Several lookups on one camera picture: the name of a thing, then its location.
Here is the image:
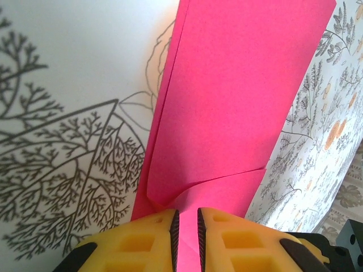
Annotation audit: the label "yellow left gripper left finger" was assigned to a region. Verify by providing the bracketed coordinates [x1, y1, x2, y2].
[55, 209, 181, 272]

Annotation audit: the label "pink paper sheet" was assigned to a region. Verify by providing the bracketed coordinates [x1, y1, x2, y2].
[130, 0, 337, 272]

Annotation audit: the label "floral patterned table sheet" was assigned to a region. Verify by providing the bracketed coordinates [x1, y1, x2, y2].
[0, 0, 363, 256]

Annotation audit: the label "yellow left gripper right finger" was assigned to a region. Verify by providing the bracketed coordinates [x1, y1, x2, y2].
[197, 207, 345, 272]

